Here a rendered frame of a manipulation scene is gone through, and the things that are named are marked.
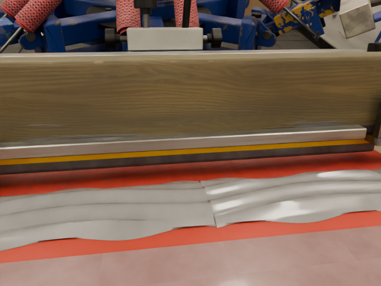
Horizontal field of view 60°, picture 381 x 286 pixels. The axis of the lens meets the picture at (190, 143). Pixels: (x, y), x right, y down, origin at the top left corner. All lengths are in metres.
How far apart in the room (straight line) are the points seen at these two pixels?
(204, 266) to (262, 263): 0.03
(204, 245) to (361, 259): 0.09
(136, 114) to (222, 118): 0.07
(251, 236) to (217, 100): 0.12
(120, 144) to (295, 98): 0.16
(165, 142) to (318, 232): 0.14
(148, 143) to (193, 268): 0.12
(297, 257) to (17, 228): 0.18
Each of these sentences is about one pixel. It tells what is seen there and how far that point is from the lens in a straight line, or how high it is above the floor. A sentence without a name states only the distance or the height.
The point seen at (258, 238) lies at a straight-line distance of 0.23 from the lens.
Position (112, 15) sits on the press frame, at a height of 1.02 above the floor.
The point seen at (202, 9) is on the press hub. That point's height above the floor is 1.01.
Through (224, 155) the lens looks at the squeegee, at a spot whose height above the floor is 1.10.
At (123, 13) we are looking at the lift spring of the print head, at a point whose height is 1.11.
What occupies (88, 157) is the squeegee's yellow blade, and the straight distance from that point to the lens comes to 0.31.
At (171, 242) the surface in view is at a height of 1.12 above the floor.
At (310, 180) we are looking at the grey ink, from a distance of 0.31.
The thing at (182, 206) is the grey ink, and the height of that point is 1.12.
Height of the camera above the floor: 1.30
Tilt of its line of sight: 37 degrees down
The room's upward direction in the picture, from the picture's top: 3 degrees clockwise
